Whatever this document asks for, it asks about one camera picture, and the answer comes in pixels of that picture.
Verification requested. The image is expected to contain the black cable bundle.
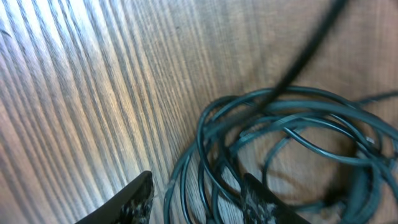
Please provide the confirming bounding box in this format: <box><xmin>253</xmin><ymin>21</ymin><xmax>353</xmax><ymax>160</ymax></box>
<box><xmin>163</xmin><ymin>0</ymin><xmax>398</xmax><ymax>224</ymax></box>

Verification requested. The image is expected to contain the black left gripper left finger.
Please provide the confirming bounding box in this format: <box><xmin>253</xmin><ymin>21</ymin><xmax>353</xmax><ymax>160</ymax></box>
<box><xmin>76</xmin><ymin>170</ymin><xmax>154</xmax><ymax>224</ymax></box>

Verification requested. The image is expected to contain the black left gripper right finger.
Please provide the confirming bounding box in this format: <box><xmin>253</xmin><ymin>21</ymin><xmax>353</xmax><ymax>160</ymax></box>
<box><xmin>241</xmin><ymin>173</ymin><xmax>309</xmax><ymax>224</ymax></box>

